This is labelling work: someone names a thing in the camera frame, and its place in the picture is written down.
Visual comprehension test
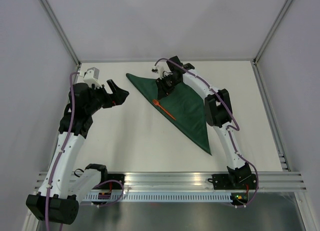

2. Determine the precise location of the dark green cloth napkin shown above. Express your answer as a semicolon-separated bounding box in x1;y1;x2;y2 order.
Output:
126;73;212;155

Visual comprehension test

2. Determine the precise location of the aluminium rail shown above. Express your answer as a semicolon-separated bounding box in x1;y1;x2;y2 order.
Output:
34;171;308;193
250;59;292;172

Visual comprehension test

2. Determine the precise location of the orange plastic fork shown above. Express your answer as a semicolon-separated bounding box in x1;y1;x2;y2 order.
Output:
152;99;176;120

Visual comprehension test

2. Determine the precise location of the white slotted cable duct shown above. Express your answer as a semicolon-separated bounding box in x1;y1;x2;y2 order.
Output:
82;191;232;203

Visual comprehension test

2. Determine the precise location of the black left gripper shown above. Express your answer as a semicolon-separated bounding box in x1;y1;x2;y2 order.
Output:
85;79;129;115

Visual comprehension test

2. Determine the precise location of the aluminium front rail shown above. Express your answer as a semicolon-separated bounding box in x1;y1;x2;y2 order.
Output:
34;171;308;193

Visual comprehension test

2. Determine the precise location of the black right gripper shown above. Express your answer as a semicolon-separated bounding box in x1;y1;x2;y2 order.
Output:
155;74;180;100

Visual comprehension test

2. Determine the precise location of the aluminium right frame post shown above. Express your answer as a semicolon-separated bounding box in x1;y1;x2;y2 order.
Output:
251;0;295;66

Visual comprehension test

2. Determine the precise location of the aluminium frame post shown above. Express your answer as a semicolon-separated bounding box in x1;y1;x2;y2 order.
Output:
251;0;295;66
38;0;81;67

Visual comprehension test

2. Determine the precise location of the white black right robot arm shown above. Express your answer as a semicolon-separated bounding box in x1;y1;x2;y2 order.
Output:
152;56;258;190

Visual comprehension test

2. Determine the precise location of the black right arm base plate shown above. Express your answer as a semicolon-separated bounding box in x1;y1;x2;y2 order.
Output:
207;173;258;191

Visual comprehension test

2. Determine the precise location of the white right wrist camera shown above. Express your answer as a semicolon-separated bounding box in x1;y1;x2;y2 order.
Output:
151;65;165;78

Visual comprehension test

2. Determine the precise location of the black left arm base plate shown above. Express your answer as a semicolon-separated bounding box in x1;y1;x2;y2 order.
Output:
100;173;125;191

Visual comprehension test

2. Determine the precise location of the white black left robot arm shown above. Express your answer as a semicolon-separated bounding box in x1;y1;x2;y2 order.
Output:
26;79;130;225

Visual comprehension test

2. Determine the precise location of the aluminium left frame post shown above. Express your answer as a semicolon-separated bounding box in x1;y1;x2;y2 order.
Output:
38;0;81;67

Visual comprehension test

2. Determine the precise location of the aluminium right side rail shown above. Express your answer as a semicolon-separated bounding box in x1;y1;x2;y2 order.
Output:
250;59;292;172

